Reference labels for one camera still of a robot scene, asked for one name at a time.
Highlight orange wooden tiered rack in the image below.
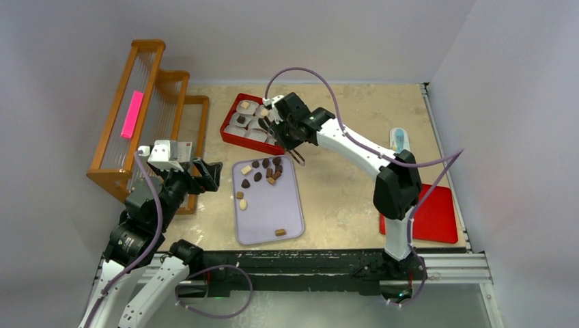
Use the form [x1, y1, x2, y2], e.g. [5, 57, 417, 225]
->
[86, 39, 210, 203]

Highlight black metal base rail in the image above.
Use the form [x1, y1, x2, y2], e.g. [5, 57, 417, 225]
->
[97, 247, 494, 300]

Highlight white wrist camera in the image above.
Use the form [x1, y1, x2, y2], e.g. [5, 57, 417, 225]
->
[137, 139, 194, 172]
[262, 95, 284, 110]

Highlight red box lid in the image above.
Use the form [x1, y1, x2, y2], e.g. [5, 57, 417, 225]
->
[379, 183, 459, 245]

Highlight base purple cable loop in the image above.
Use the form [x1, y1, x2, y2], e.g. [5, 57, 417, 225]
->
[173, 264, 253, 320]

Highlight red chocolate box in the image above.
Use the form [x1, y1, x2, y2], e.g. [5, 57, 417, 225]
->
[219, 93, 285, 155]

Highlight pink rectangular block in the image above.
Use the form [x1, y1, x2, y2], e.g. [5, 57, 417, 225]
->
[120, 90, 144, 139]

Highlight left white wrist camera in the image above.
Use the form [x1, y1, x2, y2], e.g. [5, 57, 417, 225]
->
[137, 139, 194, 172]

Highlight blue white sticker card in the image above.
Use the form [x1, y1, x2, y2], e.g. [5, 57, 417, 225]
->
[389, 127, 410, 153]

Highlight black metal tongs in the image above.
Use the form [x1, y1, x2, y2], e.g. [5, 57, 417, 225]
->
[258, 117, 306, 167]

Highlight lavender plastic tray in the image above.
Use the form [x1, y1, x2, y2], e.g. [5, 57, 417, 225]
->
[231, 155, 305, 245]

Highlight white rectangular chocolate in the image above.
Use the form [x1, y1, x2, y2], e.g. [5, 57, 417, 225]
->
[240, 165, 253, 175]

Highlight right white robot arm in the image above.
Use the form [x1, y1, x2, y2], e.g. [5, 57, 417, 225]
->
[261, 92, 422, 278]

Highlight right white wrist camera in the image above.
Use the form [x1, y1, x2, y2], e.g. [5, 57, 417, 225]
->
[262, 95, 284, 110]

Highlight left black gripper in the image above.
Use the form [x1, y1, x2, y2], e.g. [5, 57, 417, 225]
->
[154, 156, 221, 228]

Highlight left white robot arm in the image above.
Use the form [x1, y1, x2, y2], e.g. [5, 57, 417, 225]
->
[80, 158, 223, 327]

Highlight dark heart chocolate left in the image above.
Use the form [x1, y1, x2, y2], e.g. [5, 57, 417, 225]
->
[241, 179, 251, 189]

